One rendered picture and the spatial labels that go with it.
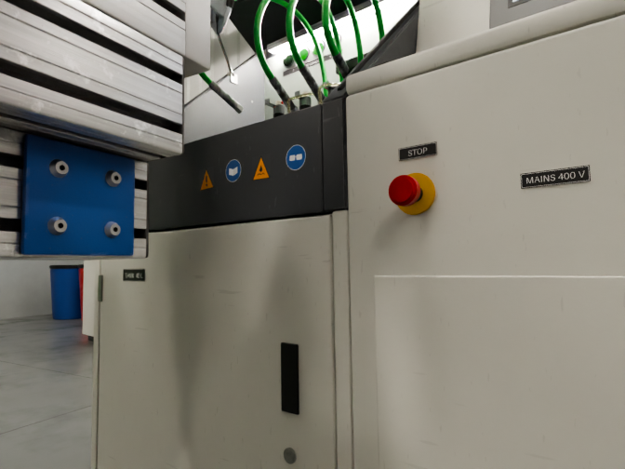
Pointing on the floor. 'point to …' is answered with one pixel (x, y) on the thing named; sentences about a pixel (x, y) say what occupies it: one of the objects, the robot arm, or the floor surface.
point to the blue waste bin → (65, 292)
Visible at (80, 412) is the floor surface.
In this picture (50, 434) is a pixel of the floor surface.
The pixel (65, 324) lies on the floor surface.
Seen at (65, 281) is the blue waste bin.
